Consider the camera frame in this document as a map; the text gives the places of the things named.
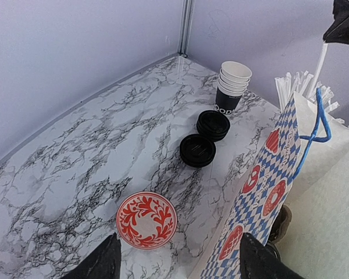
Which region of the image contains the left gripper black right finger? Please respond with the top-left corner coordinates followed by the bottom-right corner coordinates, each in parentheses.
top-left (240, 232), bottom-right (303, 279)

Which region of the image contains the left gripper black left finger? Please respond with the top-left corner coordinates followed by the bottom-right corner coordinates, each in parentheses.
top-left (62, 233), bottom-right (122, 279)

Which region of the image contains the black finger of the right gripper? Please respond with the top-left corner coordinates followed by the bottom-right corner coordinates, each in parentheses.
top-left (323, 0), bottom-right (349, 45)

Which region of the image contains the brown cardboard cup carrier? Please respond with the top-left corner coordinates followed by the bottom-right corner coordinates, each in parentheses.
top-left (269, 205), bottom-right (292, 244)

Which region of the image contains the single white straw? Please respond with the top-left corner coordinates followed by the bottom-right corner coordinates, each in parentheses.
top-left (307, 42), bottom-right (328, 99)

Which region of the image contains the blue checkered paper bag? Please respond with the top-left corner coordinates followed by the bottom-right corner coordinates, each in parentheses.
top-left (190, 94), bottom-right (349, 278)

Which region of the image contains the stack of black lids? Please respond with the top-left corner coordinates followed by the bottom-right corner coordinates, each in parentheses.
top-left (196, 110), bottom-right (230, 142)

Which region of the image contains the black plastic cup lid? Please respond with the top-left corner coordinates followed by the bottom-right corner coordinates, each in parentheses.
top-left (265, 241), bottom-right (281, 261)

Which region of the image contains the red floral ceramic bowl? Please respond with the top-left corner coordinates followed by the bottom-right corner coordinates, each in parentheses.
top-left (116, 191), bottom-right (177, 250)

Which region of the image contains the bundle of white wrapped straws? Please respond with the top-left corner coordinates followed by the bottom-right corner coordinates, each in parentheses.
top-left (275, 71), bottom-right (340, 113)

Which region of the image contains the stack of black paper cups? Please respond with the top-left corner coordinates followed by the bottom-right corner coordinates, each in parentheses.
top-left (215, 61), bottom-right (252, 115)

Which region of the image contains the right aluminium frame post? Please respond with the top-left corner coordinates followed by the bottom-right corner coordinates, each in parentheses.
top-left (177, 0), bottom-right (194, 57)

